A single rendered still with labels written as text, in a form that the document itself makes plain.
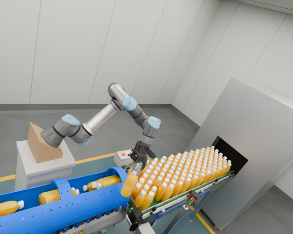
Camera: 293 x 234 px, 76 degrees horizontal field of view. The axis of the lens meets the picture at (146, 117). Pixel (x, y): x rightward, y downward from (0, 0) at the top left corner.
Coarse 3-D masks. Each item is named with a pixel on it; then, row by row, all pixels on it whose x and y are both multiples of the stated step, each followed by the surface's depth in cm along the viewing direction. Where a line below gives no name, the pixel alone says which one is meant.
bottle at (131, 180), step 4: (128, 176) 114; (132, 176) 113; (136, 176) 113; (128, 180) 114; (132, 180) 113; (136, 180) 114; (124, 184) 117; (128, 184) 114; (132, 184) 114; (124, 188) 116; (128, 188) 115; (132, 188) 116; (120, 192) 119; (124, 192) 117; (128, 192) 116; (124, 196) 118; (128, 196) 119
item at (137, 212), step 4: (132, 208) 143; (136, 208) 142; (132, 212) 139; (136, 212) 139; (140, 212) 141; (128, 216) 143; (132, 216) 139; (136, 216) 136; (140, 216) 138; (132, 220) 139; (136, 220) 138; (132, 224) 139
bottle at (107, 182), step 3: (114, 177) 137; (117, 177) 138; (105, 180) 131; (108, 180) 132; (111, 180) 133; (114, 180) 134; (117, 180) 135; (120, 180) 137; (102, 183) 129; (105, 183) 129; (108, 183) 130; (111, 183) 131; (114, 183) 133; (102, 186) 128; (105, 186) 129
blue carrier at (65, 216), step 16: (80, 176) 133; (96, 176) 144; (16, 192) 109; (32, 192) 116; (64, 192) 107; (80, 192) 137; (96, 192) 117; (112, 192) 123; (32, 208) 94; (48, 208) 98; (64, 208) 103; (80, 208) 109; (96, 208) 117; (112, 208) 128; (0, 224) 85; (16, 224) 89; (32, 224) 93; (48, 224) 98; (64, 224) 105
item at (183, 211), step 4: (184, 208) 147; (180, 212) 150; (184, 212) 148; (176, 216) 153; (180, 216) 150; (176, 220) 153; (172, 224) 157; (176, 224) 157; (168, 228) 160; (172, 228) 158; (164, 232) 164; (168, 232) 160
